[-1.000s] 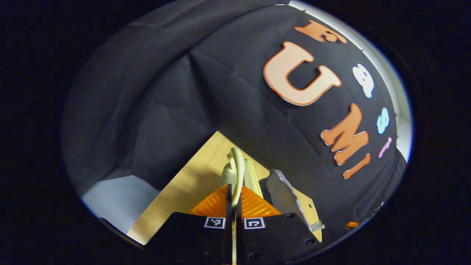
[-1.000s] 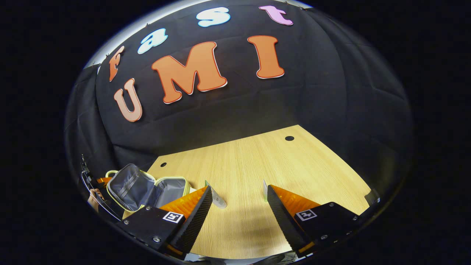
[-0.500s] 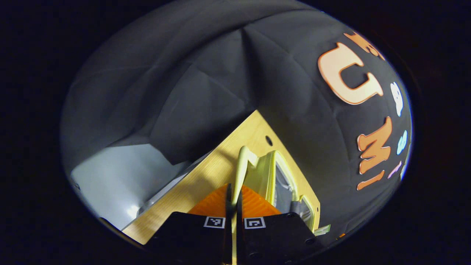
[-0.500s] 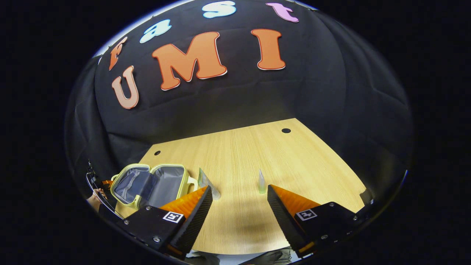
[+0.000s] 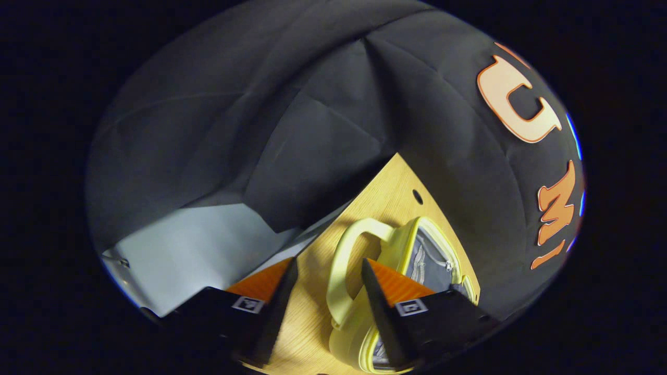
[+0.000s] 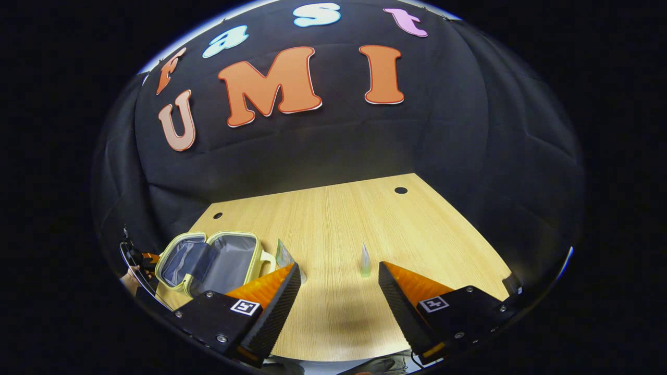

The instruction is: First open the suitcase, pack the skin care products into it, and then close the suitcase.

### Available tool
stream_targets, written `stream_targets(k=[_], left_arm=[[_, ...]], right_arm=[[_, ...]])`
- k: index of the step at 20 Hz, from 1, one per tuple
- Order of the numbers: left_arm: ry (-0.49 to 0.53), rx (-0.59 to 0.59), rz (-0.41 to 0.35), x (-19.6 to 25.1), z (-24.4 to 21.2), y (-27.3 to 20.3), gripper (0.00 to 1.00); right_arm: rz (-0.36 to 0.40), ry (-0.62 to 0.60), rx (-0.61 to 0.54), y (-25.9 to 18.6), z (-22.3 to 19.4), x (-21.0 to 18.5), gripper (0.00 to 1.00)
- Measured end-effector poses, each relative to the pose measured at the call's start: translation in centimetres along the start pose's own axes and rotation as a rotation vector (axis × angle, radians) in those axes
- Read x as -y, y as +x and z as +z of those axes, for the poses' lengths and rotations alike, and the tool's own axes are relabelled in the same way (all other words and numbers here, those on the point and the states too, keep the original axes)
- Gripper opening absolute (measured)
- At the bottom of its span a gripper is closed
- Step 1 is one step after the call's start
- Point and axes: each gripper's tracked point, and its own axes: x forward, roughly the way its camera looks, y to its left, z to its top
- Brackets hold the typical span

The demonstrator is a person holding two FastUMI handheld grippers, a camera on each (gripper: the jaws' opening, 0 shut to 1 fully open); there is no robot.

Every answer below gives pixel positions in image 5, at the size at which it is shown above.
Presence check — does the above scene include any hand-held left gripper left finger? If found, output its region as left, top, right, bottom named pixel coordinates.
left=156, top=256, right=299, bottom=368

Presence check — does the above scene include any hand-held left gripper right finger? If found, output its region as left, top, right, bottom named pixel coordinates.
left=361, top=257, right=502, bottom=371

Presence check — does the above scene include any pale yellow suitcase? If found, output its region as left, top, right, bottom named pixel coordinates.
left=326, top=216, right=481, bottom=374

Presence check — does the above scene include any black backdrop cloth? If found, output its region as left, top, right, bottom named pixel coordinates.
left=86, top=0, right=587, bottom=321

